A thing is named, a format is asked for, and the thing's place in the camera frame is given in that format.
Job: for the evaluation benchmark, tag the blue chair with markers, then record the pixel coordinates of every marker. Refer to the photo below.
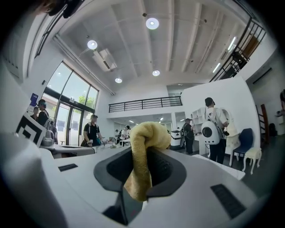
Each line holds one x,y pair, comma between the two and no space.
245,140

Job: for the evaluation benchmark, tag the blue wall poster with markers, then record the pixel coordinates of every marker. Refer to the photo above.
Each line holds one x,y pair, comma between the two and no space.
34,99

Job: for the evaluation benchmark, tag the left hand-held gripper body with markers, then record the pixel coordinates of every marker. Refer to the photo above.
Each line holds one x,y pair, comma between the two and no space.
29,131

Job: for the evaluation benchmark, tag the brown wooden ladder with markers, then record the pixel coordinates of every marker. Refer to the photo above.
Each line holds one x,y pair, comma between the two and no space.
263,122

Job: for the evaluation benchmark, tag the glass entrance doors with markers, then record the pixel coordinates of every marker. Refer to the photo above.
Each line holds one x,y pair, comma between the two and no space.
71,107

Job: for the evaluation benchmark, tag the white wall shelf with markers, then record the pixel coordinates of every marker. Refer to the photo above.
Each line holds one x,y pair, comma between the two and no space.
198,120

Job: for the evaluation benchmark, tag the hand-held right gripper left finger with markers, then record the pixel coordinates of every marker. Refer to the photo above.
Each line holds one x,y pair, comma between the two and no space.
104,176

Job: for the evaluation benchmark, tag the silver portable stove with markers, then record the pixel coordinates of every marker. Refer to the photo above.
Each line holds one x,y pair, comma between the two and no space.
73,151

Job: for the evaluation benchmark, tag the white ceiling air conditioner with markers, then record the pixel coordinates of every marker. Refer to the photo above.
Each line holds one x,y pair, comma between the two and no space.
104,60

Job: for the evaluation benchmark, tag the yellow cloth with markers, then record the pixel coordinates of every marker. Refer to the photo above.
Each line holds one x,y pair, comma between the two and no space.
140,155

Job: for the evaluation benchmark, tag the black balcony railing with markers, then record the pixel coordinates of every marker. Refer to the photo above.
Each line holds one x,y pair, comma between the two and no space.
144,104

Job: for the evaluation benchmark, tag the long tube ceiling light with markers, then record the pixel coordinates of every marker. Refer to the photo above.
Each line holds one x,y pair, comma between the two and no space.
232,43
216,67

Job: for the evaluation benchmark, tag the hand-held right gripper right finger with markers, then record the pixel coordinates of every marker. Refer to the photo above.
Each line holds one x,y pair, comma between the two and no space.
176,176

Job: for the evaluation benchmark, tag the cream carved side table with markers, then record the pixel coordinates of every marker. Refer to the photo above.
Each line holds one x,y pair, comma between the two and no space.
252,154

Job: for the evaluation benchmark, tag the black stair railing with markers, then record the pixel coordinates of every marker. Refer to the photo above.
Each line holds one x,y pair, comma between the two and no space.
240,53

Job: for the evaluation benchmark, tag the white wheeled robot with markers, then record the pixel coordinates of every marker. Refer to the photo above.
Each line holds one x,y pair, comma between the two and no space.
177,138

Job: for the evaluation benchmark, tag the round ceiling light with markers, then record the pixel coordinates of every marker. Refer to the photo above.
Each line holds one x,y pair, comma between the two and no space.
118,80
152,23
92,44
156,73

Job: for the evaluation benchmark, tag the white capsule backpack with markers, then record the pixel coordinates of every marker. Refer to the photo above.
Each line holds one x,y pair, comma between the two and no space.
209,132

